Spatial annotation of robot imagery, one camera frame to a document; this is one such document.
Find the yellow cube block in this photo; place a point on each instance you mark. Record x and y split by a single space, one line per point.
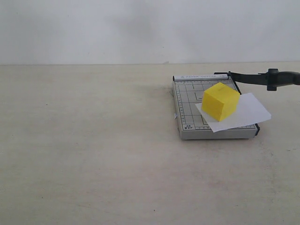
220 101

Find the grey paper cutter base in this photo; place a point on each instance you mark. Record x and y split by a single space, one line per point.
187 92

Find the white paper sheet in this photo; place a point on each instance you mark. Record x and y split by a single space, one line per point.
243 111

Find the black cutter blade arm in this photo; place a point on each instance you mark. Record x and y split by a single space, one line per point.
272 79

